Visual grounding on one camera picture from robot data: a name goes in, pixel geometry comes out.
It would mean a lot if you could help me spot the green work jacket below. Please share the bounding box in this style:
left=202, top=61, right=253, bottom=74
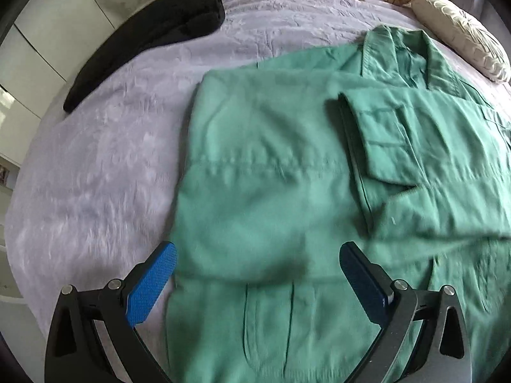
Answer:
left=166, top=26, right=510, bottom=382

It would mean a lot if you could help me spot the white wardrobe cabinet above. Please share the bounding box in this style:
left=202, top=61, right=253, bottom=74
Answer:
left=0, top=0, right=125, bottom=169

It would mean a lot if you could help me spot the cream pleated pillow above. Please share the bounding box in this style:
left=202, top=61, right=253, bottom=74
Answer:
left=410, top=0, right=510, bottom=83

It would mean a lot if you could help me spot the black folded garment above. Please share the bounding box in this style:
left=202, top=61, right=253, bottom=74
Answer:
left=63, top=0, right=225, bottom=113

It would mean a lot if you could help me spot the lavender quilted bedspread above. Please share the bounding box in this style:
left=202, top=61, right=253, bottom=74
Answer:
left=5, top=0, right=510, bottom=379

